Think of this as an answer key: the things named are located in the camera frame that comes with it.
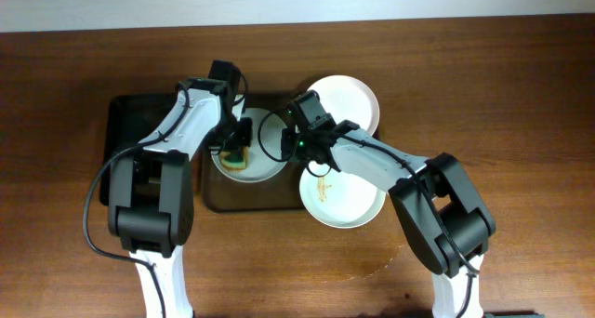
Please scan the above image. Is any green yellow sponge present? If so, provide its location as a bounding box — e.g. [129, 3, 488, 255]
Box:
[219, 147, 249, 171]

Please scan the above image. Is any white plate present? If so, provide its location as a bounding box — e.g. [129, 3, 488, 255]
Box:
[211, 108, 287, 183]
[309, 75, 380, 135]
[299, 162, 386, 229]

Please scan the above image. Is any white plate bottom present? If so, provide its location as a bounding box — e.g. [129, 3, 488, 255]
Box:
[299, 162, 386, 229]

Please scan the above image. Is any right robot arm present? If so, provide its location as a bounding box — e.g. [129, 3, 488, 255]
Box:
[281, 121, 496, 317]

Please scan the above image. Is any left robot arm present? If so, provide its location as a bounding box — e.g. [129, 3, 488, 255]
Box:
[108, 77, 244, 317]

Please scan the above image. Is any brown serving tray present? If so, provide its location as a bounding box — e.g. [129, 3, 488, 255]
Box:
[198, 91, 307, 213]

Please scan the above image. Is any black rectangular tray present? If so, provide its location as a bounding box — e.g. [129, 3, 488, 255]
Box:
[99, 94, 177, 210]

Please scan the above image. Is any white plate top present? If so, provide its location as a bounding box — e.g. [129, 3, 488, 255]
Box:
[309, 75, 380, 135]

